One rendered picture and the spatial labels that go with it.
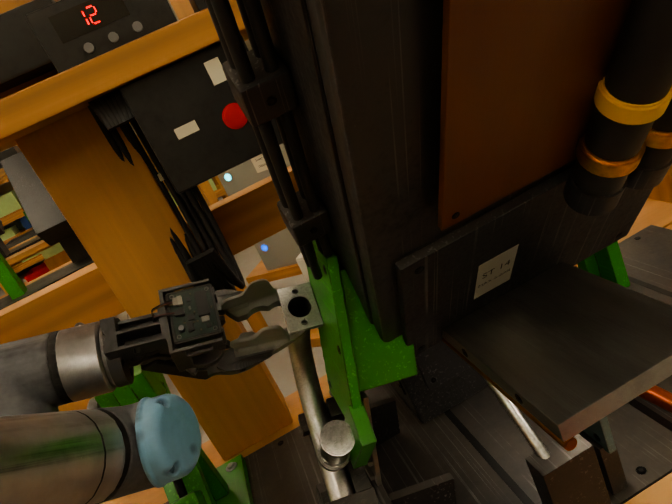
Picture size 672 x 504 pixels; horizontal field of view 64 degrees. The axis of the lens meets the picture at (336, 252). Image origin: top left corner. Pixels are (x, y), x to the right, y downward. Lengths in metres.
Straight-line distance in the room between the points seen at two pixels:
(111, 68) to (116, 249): 0.28
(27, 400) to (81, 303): 0.42
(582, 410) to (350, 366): 0.22
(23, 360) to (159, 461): 0.19
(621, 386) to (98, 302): 0.80
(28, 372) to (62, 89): 0.33
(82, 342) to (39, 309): 0.43
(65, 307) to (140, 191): 0.26
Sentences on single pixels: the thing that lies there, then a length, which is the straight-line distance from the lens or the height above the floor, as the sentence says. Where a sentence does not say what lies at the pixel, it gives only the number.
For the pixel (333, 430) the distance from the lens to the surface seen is 0.61.
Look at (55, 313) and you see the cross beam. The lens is 1.02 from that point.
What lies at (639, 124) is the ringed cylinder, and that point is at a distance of 0.41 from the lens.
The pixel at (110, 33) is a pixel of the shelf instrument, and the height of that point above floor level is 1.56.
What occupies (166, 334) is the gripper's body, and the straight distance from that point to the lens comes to 0.56.
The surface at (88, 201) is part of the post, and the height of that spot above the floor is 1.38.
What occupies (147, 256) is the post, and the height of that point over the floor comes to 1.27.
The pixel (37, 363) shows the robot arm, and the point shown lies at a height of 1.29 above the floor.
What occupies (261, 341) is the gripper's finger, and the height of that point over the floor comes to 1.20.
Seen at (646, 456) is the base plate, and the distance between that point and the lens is 0.75.
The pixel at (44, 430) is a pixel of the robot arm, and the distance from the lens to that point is 0.44.
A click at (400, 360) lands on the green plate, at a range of 0.60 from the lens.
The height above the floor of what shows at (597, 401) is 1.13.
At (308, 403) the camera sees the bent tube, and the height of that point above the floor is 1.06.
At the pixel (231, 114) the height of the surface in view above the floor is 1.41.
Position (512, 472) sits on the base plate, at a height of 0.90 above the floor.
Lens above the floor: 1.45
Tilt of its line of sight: 20 degrees down
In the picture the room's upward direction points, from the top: 25 degrees counter-clockwise
